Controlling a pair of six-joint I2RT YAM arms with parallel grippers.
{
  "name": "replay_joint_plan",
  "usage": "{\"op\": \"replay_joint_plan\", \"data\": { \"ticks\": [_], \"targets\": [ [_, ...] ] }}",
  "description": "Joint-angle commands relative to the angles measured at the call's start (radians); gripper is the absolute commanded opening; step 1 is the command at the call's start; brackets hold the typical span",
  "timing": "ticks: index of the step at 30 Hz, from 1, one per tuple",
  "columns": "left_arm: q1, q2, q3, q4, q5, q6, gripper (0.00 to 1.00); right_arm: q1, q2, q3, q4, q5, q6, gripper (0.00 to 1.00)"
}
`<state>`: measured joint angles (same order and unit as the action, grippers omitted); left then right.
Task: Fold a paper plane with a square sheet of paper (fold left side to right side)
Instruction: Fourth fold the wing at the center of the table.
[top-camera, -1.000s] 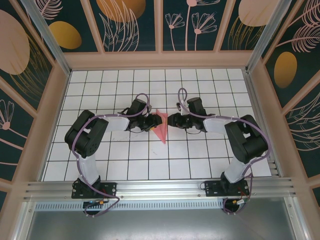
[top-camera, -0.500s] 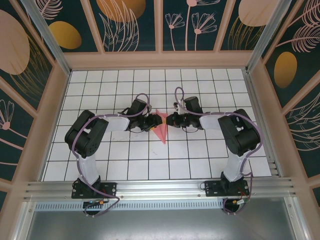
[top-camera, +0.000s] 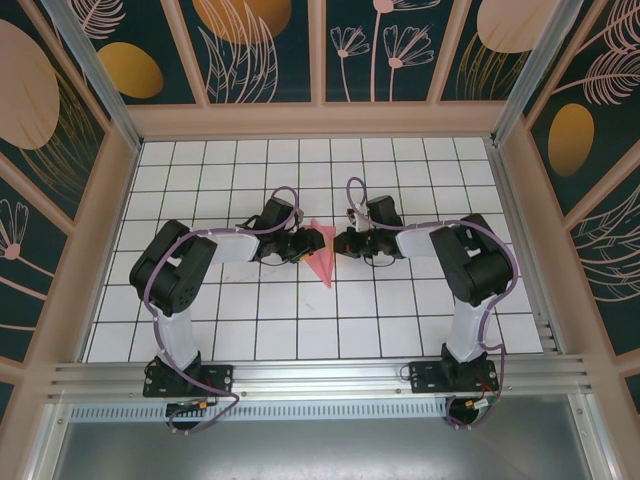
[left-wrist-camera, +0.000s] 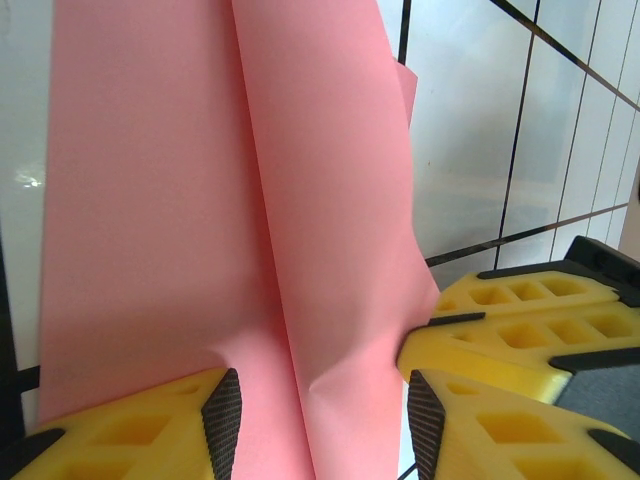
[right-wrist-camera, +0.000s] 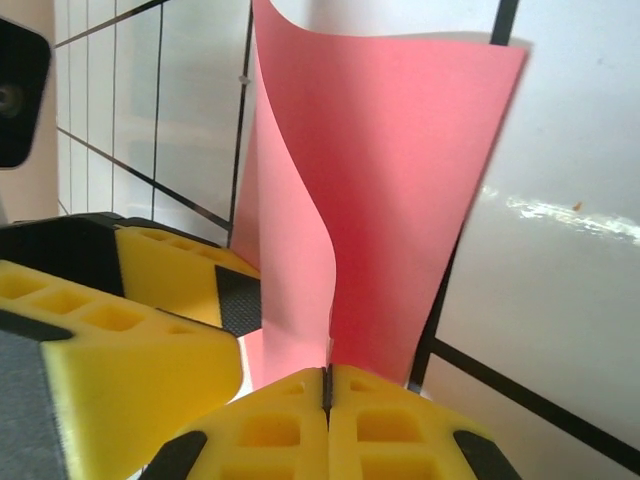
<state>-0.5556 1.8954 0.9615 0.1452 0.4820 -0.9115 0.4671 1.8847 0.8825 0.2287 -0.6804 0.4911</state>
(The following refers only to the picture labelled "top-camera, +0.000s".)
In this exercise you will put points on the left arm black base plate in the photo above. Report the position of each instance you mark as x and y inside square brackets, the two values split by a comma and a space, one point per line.
[220, 380]

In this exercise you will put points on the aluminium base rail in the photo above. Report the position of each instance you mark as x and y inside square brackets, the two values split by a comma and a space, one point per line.
[320, 377]

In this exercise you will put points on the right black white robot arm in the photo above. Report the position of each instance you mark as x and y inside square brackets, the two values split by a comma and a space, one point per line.
[475, 270]

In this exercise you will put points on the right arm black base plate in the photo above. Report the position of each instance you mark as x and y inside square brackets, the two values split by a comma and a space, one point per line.
[425, 377]

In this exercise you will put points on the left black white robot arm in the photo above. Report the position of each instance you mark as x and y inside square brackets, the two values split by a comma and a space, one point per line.
[170, 275]

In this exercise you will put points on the aluminium frame post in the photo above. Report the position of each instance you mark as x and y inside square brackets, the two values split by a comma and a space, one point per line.
[100, 85]
[540, 65]

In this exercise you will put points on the aluminium side rail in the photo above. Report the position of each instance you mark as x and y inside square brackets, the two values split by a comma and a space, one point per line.
[509, 200]

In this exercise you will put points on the pink paper sheet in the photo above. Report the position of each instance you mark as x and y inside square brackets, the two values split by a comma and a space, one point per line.
[325, 260]

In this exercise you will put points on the grey metal sheet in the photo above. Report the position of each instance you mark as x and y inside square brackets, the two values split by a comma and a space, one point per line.
[320, 450]

